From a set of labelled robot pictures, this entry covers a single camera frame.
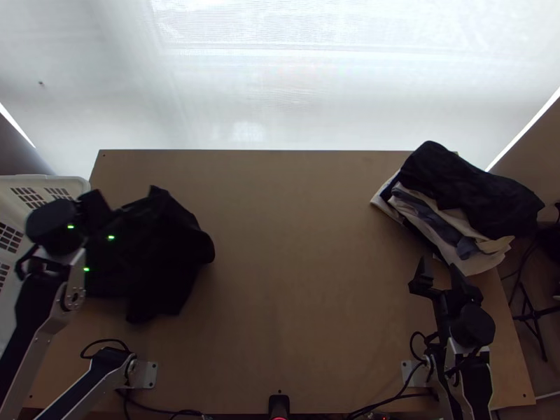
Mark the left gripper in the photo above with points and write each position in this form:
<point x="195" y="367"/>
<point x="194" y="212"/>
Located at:
<point x="94" y="205"/>

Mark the white laundry basket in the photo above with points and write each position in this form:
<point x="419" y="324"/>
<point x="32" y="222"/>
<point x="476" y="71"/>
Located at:
<point x="17" y="197"/>

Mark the dark t-shirt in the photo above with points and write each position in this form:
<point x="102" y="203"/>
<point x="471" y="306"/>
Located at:
<point x="162" y="245"/>

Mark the pile of folded clothes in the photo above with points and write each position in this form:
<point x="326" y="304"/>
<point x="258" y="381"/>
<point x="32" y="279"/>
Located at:
<point x="463" y="205"/>

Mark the black tripod stand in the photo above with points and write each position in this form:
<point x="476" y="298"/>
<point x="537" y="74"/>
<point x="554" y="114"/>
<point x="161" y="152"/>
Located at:
<point x="531" y="313"/>

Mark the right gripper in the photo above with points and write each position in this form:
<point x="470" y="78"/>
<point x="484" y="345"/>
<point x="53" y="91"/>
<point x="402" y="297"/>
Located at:
<point x="457" y="304"/>

